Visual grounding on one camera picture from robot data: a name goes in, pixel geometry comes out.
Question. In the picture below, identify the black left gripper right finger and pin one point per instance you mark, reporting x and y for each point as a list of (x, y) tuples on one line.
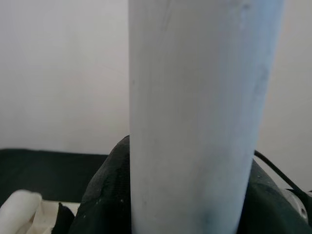
[(265, 214)]

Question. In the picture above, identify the black table cloth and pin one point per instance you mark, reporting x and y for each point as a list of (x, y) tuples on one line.
[(48, 175)]

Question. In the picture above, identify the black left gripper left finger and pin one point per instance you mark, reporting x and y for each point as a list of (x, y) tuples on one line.
[(107, 200)]

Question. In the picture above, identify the white plastic children table top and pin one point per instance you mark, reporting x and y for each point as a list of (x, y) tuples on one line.
[(46, 219)]

